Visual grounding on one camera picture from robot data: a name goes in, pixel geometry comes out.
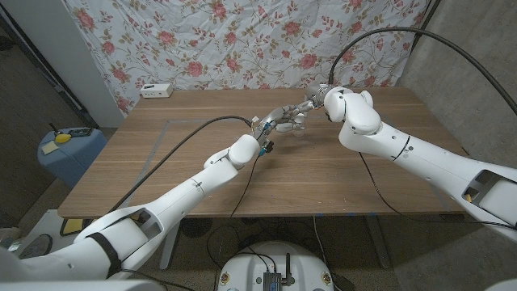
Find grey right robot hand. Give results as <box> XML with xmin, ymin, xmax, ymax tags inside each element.
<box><xmin>293</xmin><ymin>83</ymin><xmax>333</xmax><ymax>119</ymax></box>

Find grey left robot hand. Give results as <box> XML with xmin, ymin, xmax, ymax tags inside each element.
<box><xmin>250</xmin><ymin>104</ymin><xmax>307</xmax><ymax>141</ymax></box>

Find clear plastic medicine bottle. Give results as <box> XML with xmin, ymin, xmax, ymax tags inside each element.
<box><xmin>289</xmin><ymin>120</ymin><xmax>307</xmax><ymax>137</ymax></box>

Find floral backdrop cloth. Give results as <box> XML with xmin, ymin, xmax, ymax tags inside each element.
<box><xmin>62</xmin><ymin>0</ymin><xmax>431</xmax><ymax>118</ymax></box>

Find white power strip box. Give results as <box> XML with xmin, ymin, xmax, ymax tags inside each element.
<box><xmin>140</xmin><ymin>82</ymin><xmax>174</xmax><ymax>99</ymax></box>

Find black backdrop stand pole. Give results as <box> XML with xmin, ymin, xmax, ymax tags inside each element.
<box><xmin>410</xmin><ymin>0</ymin><xmax>442</xmax><ymax>53</ymax></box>

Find white robot torso base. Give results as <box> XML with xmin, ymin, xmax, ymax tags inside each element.
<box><xmin>217</xmin><ymin>241</ymin><xmax>335</xmax><ymax>291</ymax></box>

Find grey table leg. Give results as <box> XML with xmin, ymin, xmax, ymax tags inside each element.
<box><xmin>365</xmin><ymin>216</ymin><xmax>392</xmax><ymax>270</ymax></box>

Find black router with antenna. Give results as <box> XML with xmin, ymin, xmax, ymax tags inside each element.
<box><xmin>263</xmin><ymin>253</ymin><xmax>296</xmax><ymax>291</ymax></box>

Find white table leg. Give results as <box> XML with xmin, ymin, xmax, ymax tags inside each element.
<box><xmin>159</xmin><ymin>226</ymin><xmax>181</xmax><ymax>271</ymax></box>

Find black flat device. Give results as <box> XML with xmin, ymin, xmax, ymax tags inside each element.
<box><xmin>66</xmin><ymin>127</ymin><xmax>95</xmax><ymax>138</ymax></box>

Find blue round stool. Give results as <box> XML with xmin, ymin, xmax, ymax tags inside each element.
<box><xmin>36</xmin><ymin>127</ymin><xmax>108</xmax><ymax>189</ymax></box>

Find yellow and black board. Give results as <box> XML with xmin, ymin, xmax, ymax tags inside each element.
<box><xmin>59</xmin><ymin>217</ymin><xmax>100</xmax><ymax>238</ymax></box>

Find dark round floor plate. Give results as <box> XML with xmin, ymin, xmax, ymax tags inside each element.
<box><xmin>15</xmin><ymin>233</ymin><xmax>53</xmax><ymax>262</ymax></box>

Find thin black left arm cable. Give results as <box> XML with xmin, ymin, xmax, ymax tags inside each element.
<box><xmin>205</xmin><ymin>154</ymin><xmax>262</xmax><ymax>243</ymax></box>

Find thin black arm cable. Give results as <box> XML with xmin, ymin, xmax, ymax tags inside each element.
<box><xmin>205</xmin><ymin>154</ymin><xmax>262</xmax><ymax>243</ymax></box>
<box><xmin>357</xmin><ymin>151</ymin><xmax>517</xmax><ymax>232</ymax></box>

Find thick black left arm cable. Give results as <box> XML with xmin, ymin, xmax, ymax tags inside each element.
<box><xmin>107</xmin><ymin>115</ymin><xmax>254</xmax><ymax>217</ymax></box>

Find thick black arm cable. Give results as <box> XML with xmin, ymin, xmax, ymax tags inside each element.
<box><xmin>107</xmin><ymin>115</ymin><xmax>254</xmax><ymax>217</ymax></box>
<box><xmin>327</xmin><ymin>26</ymin><xmax>517</xmax><ymax>116</ymax></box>

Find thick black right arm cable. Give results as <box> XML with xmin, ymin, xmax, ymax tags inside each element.
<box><xmin>327</xmin><ymin>26</ymin><xmax>517</xmax><ymax>116</ymax></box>

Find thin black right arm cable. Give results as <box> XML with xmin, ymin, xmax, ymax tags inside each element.
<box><xmin>357</xmin><ymin>151</ymin><xmax>517</xmax><ymax>232</ymax></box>

